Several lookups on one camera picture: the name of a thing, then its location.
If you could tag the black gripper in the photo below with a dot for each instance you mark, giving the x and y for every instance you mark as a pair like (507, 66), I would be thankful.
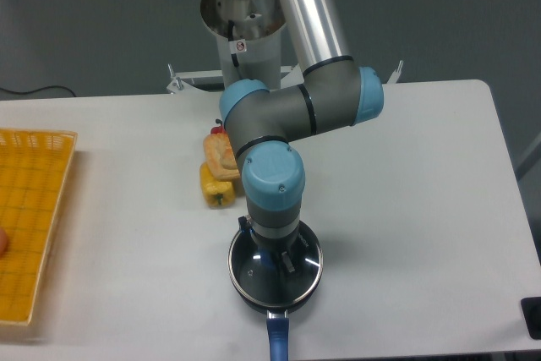
(282, 246)

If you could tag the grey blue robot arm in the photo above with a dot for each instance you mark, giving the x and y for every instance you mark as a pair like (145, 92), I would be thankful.
(262, 124)

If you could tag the yellow bell pepper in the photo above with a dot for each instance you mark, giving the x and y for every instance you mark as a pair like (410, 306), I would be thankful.
(217, 193)

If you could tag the baked puff pastry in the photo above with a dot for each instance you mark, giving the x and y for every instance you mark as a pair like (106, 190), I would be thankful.
(220, 157)

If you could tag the red bell pepper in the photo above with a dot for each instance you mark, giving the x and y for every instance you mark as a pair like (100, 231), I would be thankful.
(218, 128)

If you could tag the yellow woven basket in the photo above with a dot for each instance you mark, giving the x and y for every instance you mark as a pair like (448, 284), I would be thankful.
(34, 169)

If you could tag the black table grommet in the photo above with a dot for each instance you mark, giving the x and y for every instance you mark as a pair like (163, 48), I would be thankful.
(531, 308)

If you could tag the black saucepan blue handle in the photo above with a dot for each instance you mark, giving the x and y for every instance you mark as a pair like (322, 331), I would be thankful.
(277, 318)

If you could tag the white metal base frame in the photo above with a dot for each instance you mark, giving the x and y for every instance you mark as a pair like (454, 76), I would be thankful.
(212, 80)

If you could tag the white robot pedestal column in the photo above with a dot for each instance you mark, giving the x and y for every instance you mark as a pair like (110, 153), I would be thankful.
(248, 38)

